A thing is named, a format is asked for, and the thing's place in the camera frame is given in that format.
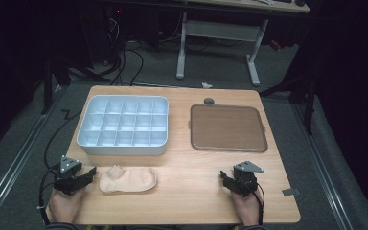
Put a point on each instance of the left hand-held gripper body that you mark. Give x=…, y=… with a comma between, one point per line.
x=66, y=179

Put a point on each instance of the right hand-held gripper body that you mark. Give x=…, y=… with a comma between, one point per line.
x=245, y=180

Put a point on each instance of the white compartment box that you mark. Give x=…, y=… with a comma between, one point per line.
x=124, y=150

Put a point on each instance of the beige sock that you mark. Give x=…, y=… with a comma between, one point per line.
x=131, y=181

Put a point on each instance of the person's right hand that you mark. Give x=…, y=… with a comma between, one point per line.
x=247, y=207

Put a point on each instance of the person's left hand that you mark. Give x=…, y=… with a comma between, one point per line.
x=64, y=206

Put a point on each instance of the grey tape piece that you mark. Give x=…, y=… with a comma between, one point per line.
x=291, y=192

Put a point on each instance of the brown tray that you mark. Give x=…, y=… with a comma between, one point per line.
x=228, y=127

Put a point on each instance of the grey round knob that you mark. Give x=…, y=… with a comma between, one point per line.
x=209, y=101

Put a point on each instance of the black stand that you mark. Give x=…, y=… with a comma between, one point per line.
x=47, y=89
x=310, y=105

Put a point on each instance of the white crumpled paper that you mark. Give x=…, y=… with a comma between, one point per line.
x=206, y=85

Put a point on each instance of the white-legged desk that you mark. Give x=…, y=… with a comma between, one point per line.
x=223, y=30

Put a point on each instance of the metal floor rail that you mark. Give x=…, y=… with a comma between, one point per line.
x=16, y=159
x=322, y=166

